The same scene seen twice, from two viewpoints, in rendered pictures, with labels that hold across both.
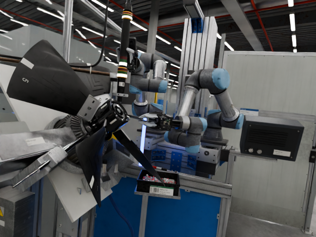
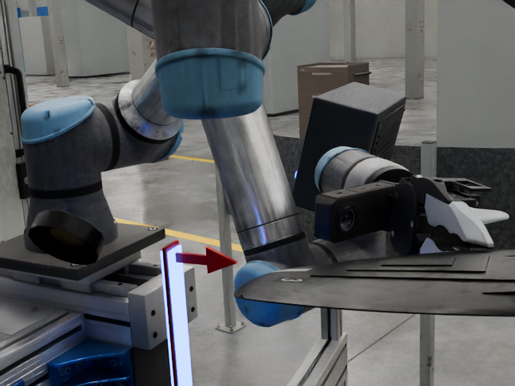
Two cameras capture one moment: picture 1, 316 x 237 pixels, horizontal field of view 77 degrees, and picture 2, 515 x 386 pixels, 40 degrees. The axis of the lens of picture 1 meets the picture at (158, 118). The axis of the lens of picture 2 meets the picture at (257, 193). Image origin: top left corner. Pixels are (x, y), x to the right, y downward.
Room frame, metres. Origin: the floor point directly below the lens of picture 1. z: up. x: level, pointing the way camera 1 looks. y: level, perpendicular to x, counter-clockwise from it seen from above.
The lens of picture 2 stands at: (1.11, 0.65, 1.38)
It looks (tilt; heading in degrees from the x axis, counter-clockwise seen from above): 14 degrees down; 275
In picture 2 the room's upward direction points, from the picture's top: 3 degrees counter-clockwise
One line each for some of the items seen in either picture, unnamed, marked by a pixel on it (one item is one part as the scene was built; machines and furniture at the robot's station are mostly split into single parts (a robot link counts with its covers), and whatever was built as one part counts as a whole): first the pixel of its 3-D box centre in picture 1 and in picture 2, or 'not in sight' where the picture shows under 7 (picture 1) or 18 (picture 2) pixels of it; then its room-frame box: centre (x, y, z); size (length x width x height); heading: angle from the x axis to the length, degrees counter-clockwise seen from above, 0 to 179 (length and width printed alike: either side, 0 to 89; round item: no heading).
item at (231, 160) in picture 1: (230, 166); (330, 281); (1.10, -0.43, 0.96); 0.03 x 0.03 x 0.20; 73
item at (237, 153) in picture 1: (252, 155); not in sight; (1.07, -0.53, 1.04); 0.24 x 0.03 x 0.03; 73
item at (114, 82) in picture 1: (119, 85); not in sight; (0.91, 0.19, 1.33); 0.09 x 0.07 x 0.10; 108
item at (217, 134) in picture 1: (213, 132); (68, 210); (1.53, -0.43, 1.09); 0.15 x 0.15 x 0.10
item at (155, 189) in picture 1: (158, 182); not in sight; (1.05, -0.04, 0.85); 0.22 x 0.17 x 0.07; 87
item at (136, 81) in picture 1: (138, 84); (211, 37); (1.19, 0.13, 1.37); 0.11 x 0.08 x 0.11; 91
